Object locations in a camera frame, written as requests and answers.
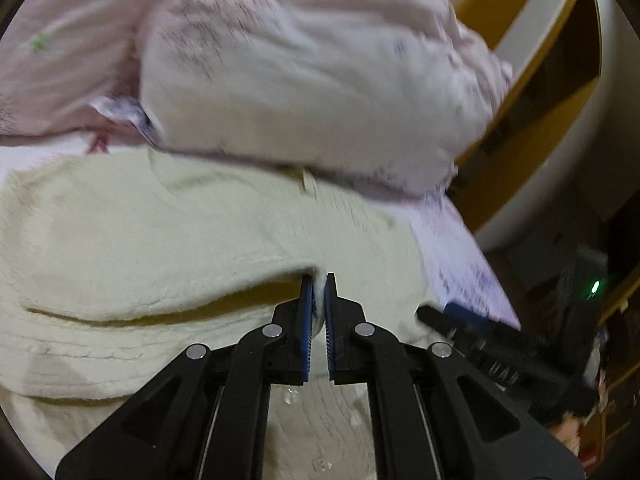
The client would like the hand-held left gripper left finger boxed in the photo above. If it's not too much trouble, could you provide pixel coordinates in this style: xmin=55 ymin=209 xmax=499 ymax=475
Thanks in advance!
xmin=55 ymin=272 xmax=316 ymax=480

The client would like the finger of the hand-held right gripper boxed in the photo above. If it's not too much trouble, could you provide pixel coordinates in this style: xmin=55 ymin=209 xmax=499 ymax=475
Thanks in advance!
xmin=416 ymin=306 xmax=476 ymax=348
xmin=444 ymin=302 xmax=522 ymax=335

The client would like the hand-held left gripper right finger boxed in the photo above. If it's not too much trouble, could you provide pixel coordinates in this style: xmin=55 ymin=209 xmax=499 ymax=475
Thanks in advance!
xmin=324 ymin=272 xmax=587 ymax=480

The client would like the cream knit sweater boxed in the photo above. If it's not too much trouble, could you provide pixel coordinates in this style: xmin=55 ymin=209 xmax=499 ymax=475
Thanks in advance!
xmin=0 ymin=152 xmax=436 ymax=480

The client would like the floral pink bed sheet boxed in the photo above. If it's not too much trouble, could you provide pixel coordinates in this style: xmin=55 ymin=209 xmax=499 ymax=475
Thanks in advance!
xmin=0 ymin=130 xmax=522 ymax=333

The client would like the dark device with green light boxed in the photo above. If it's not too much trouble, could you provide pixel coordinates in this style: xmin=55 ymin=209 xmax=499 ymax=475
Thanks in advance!
xmin=559 ymin=244 xmax=612 ymax=313

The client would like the wooden headboard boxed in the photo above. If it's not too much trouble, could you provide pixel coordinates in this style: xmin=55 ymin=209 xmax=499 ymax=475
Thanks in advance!
xmin=447 ymin=0 xmax=603 ymax=241

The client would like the floral pink pillow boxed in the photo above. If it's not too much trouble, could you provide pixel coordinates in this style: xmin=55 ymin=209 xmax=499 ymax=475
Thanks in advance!
xmin=0 ymin=0 xmax=173 ymax=137
xmin=139 ymin=0 xmax=515 ymax=197

